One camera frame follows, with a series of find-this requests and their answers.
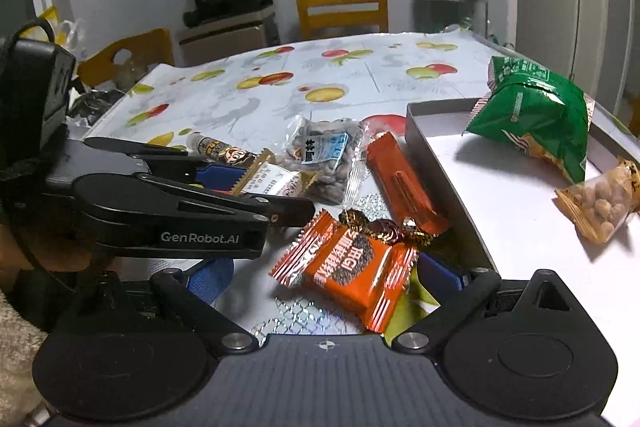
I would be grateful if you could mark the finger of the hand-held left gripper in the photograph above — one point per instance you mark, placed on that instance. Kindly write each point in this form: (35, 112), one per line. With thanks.
(215, 174)
(290, 212)

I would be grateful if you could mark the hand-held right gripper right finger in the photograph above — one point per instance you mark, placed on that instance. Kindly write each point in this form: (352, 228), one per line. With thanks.
(442, 272)

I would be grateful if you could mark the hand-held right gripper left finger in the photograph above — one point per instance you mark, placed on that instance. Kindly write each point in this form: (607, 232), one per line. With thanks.
(210, 279)

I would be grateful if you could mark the brown snack tube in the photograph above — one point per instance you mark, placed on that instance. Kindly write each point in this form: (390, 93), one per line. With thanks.
(225, 152)

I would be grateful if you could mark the small cream snack packet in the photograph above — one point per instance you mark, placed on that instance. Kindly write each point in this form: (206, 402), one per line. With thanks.
(275, 179)

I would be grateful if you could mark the clear packet of nuts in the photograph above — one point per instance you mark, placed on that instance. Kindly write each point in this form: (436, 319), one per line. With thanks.
(325, 152)

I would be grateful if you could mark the square orange snack packet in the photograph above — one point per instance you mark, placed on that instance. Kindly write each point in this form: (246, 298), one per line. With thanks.
(350, 267)

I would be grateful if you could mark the grey shallow box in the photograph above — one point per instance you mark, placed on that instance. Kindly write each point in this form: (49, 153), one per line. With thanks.
(500, 207)

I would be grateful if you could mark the long orange snack bar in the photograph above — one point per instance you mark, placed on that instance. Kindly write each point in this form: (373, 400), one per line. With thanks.
(405, 187)

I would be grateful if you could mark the person's left forearm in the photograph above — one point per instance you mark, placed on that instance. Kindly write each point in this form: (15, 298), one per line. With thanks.
(17, 347)

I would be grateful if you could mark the gold-wrapped chocolate candy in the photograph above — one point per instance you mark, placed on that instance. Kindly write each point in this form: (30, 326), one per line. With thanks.
(382, 229)

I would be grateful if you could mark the black plastic bag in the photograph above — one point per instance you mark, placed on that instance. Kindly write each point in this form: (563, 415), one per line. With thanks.
(97, 104)

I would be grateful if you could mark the beige cabinet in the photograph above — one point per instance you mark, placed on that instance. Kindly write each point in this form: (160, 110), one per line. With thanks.
(225, 39)

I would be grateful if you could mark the yellow wooden chair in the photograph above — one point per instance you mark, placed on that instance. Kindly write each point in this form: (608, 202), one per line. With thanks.
(145, 52)
(345, 7)

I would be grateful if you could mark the fruit-printed tablecloth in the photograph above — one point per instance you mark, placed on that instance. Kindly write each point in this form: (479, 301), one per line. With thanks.
(350, 77)

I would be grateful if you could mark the orange-edged peanut packet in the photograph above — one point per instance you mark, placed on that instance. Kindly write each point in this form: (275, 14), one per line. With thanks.
(600, 202)

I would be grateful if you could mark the green snack bag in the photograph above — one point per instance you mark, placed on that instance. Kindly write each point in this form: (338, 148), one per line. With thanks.
(535, 122)

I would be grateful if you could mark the white plastic bag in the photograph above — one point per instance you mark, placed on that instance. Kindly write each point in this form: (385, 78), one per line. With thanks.
(70, 37)

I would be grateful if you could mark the yellow plastic bag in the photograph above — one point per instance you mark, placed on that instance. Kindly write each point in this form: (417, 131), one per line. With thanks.
(49, 19)

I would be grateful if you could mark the metal rack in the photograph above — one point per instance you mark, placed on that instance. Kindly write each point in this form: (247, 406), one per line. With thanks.
(450, 9)

